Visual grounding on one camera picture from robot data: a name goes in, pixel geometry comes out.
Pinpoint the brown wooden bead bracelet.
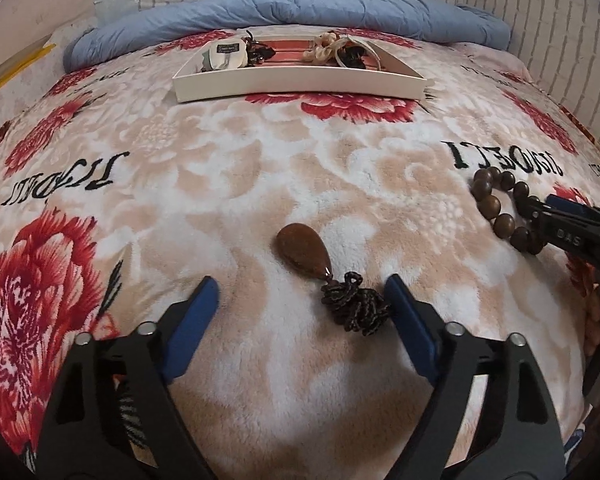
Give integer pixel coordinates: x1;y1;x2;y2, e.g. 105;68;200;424
469;167;549;256

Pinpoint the brown teardrop pendant with cord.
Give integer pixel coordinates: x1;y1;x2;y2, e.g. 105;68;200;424
275;223;390;336

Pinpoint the black claw hair clip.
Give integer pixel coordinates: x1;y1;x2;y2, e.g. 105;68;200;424
336;46;366;70

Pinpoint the cream satin scrunchie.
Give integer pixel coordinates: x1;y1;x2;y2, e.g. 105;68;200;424
302;32;349;67

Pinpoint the cream hair clip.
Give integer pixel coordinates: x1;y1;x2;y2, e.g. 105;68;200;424
201;39;248;73

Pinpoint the rust orange scrunchie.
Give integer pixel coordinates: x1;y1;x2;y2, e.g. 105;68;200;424
355;42;382;70

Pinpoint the right hand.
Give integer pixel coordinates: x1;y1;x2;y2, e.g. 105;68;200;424
583;266;600;358

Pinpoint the floral fleece bed blanket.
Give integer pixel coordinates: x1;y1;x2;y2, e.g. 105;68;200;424
0;32;600;479

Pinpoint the white tray with brick lining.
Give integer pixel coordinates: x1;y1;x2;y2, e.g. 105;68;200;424
172;32;429;102

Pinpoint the rolled blue quilt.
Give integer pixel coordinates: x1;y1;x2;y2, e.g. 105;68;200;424
62;0;512;73

